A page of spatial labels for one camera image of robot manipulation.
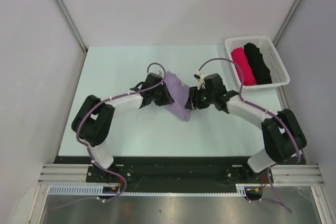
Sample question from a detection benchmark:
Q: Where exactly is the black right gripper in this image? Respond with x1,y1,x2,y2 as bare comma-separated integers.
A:
184,86,215,110

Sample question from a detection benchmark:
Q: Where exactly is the purple t shirt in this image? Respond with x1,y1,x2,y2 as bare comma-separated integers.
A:
164,71,191,122

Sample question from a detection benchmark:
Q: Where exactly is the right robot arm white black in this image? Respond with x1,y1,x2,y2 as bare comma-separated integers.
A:
185,72,307,183

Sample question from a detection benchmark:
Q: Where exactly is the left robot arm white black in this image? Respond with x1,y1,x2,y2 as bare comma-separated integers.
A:
71,72,174,182

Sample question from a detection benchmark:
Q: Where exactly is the rolled red t shirt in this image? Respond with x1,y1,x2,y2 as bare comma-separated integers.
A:
231,47,257,86

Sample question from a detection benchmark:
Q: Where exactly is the rolled black t shirt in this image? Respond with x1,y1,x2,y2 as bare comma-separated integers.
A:
244,43,272,85

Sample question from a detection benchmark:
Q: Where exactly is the white plastic basket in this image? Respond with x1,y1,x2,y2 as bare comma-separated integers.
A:
225,35,290,91

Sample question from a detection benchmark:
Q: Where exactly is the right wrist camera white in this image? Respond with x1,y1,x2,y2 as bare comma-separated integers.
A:
194,71,207,90

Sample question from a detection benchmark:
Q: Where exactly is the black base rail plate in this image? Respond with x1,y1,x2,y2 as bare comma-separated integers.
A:
54,155,275,193

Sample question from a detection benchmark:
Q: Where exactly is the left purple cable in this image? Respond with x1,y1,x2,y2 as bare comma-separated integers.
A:
75,62,169,204

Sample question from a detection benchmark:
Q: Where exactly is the purple cable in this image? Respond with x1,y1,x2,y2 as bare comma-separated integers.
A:
75,62,169,204
196,58,302,213

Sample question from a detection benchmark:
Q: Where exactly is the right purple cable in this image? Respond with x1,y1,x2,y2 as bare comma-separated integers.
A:
196,58,302,213

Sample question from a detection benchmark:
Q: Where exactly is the white slotted cable duct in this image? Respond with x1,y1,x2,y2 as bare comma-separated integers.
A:
48,184,263,198

